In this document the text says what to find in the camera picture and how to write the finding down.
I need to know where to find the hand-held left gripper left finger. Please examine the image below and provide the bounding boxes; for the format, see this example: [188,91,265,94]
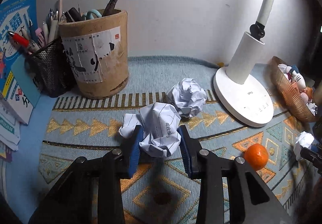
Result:
[28,125,144,224]

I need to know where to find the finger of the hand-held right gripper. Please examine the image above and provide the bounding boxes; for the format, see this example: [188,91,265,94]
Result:
[299,147,322,174]

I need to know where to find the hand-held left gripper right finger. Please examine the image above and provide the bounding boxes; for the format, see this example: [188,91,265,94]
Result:
[177,125,292,224]

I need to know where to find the small paper ball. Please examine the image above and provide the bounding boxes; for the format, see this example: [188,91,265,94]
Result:
[293,131,315,161]

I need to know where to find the golden ribbed basket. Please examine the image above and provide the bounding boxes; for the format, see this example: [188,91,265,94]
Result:
[270,56,319,122]

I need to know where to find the patterned woven mat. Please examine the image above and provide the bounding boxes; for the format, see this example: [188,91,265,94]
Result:
[38,56,322,224]

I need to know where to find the orange mandarin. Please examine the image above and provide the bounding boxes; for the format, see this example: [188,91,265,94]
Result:
[244,143,269,171]

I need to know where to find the small orange toy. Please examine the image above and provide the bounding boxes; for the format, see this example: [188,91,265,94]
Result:
[299,87,314,102]

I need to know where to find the white plush toy teal patch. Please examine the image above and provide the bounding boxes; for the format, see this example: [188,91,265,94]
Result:
[284,64,307,91]

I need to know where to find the white desk lamp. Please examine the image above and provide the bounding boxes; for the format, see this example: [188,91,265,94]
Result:
[213,0,281,127]

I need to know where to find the brown cylindrical pen holder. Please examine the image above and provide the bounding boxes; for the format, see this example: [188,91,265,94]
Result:
[58,9,130,100]

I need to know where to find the dark cabinet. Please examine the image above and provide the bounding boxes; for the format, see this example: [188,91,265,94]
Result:
[299,0,322,84]

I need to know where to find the black mesh pen holder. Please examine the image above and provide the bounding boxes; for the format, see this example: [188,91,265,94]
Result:
[25,36,76,98]

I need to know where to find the white printed booklets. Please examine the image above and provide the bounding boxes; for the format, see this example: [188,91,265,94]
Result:
[0,99,21,151]

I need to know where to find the bunch of assorted pens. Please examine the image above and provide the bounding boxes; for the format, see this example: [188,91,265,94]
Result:
[28,0,66,50]

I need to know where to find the bunch of dark pens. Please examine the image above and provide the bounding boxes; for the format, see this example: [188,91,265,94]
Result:
[64,0,119,22]

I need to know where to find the red pen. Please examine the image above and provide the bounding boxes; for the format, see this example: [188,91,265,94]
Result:
[7,31,41,51]

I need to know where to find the blue cover book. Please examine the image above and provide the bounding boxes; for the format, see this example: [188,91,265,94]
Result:
[0,0,42,125]

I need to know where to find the teal handled scissors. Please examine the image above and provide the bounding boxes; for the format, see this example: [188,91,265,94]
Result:
[80,9,102,21]

